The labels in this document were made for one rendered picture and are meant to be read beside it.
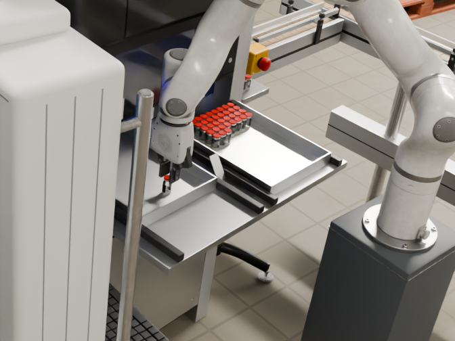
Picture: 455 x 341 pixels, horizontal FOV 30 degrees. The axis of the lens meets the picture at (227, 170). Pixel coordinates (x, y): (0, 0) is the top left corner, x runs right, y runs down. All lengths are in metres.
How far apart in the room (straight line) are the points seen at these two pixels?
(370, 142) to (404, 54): 1.38
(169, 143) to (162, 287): 0.84
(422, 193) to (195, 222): 0.54
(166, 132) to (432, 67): 0.63
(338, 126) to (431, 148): 1.37
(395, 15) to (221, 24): 0.37
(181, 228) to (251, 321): 1.13
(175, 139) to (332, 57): 3.13
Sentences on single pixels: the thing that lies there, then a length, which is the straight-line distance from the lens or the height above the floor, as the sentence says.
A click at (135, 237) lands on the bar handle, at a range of 1.43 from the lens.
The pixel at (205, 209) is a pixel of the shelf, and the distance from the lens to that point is 2.07.
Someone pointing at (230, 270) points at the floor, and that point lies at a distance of 3.27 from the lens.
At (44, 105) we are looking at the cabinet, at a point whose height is 1.52.
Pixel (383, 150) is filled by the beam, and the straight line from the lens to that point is 3.21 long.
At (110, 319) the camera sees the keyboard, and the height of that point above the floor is 0.83.
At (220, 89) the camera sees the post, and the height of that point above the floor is 0.92.
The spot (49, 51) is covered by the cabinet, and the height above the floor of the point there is 1.55.
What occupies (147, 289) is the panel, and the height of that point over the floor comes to 0.31.
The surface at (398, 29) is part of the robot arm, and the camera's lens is 1.85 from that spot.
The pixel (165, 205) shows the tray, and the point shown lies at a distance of 2.01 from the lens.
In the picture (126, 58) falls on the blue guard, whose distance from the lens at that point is 2.09.
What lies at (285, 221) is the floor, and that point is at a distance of 3.57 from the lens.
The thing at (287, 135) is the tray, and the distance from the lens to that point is 2.38.
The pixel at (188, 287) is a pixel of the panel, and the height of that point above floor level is 0.21.
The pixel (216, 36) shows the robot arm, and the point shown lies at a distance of 1.83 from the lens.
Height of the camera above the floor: 2.10
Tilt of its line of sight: 33 degrees down
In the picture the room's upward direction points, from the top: 9 degrees clockwise
